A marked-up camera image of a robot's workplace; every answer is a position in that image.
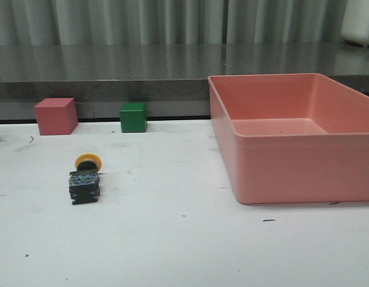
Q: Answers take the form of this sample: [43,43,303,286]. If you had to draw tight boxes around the pink plastic bin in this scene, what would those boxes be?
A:
[208,74,369,204]

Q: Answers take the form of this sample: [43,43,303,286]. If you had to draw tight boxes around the yellow push button switch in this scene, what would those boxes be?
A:
[68,153,102,205]

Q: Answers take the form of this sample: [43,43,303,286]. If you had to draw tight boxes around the grey stone counter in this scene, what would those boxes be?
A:
[0,42,369,122]

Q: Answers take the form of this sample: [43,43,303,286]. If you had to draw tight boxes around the grey pleated curtain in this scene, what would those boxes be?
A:
[0,1,346,45]

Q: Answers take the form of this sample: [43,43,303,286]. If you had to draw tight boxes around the pink cube at back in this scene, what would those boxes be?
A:
[34,97,78,136]

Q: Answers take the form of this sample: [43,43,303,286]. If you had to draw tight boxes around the green cube near bin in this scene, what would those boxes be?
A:
[120,102,147,133]

